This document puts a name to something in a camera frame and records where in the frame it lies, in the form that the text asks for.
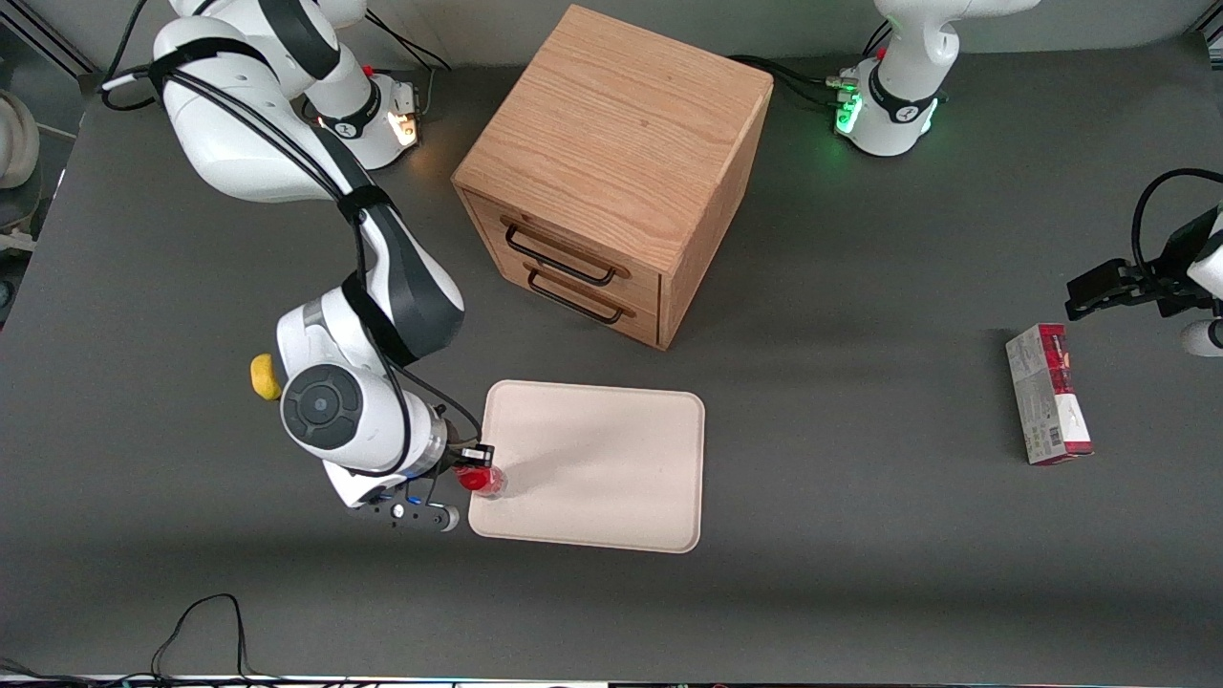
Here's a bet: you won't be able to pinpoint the black left wrist cable loop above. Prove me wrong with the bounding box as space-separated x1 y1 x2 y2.
1131 168 1223 280

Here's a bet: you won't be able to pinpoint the thin black floor cable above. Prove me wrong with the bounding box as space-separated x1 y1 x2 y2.
0 593 383 688

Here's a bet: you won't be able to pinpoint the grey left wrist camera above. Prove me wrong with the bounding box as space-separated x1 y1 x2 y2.
1179 319 1223 358

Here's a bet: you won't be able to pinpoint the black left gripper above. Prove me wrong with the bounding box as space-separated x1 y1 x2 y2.
1065 205 1223 322

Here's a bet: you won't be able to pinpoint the beige rectangular tray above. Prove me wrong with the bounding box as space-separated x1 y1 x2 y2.
467 379 706 554

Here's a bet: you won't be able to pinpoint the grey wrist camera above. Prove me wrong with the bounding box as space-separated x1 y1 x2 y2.
1179 319 1223 358
346 485 461 534

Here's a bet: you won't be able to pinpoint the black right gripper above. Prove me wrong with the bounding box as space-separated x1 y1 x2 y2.
433 419 496 481

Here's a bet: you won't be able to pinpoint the black wire drawer handle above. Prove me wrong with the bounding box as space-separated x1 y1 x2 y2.
526 267 626 326
503 222 618 288

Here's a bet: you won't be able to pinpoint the black right arm base cables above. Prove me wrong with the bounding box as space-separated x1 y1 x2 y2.
361 11 456 123

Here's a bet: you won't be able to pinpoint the red coke bottle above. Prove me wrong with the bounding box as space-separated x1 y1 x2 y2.
456 464 508 501

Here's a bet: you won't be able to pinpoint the grey and red carton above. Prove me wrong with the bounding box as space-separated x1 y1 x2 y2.
1005 323 1094 466

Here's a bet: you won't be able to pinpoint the white round object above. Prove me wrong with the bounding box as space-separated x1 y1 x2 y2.
0 90 42 192

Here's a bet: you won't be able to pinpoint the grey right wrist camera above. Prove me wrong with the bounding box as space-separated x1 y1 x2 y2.
346 485 461 534

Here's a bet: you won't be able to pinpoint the black left arm base cables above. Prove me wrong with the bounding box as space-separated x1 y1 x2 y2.
730 19 894 112

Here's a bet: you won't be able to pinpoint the black arm base cables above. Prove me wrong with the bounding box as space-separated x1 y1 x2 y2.
361 11 456 123
730 19 894 112

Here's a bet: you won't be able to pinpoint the wooden drawer cabinet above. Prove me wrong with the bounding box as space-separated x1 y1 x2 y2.
451 4 775 353

